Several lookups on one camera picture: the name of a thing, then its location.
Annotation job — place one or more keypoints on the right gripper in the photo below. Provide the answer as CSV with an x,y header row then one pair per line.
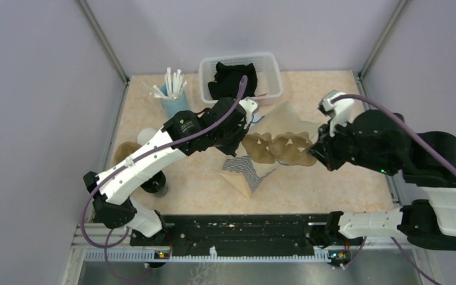
x,y
324,149

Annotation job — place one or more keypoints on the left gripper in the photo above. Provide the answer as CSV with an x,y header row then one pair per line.
x,y
241,132

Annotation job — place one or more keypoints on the checkered paper takeout bag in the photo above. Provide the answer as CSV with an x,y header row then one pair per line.
x,y
245,174

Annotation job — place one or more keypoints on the brown cardboard cup carrier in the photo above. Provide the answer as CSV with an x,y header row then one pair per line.
x,y
288,148
123,151

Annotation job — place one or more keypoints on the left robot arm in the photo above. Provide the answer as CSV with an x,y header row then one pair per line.
x,y
182,135

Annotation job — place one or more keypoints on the black cloth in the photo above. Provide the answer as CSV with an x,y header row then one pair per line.
x,y
227,78

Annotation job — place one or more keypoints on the white plastic basket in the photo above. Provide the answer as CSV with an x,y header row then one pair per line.
x,y
270,84

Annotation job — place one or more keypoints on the blue straw holder cup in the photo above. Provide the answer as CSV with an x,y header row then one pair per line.
x,y
171,107

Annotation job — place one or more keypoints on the white lid stack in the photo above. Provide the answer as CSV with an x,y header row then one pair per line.
x,y
145,135

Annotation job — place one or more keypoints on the black paper cup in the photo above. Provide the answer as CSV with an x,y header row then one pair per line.
x,y
156,185

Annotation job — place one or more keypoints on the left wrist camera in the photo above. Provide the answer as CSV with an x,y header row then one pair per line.
x,y
251,107

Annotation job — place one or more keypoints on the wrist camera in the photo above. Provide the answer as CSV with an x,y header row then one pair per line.
x,y
251,107
338,112

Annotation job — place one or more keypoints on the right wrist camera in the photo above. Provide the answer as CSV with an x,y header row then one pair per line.
x,y
338,112

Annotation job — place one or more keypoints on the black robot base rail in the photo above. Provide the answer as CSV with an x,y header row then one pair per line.
x,y
224,238

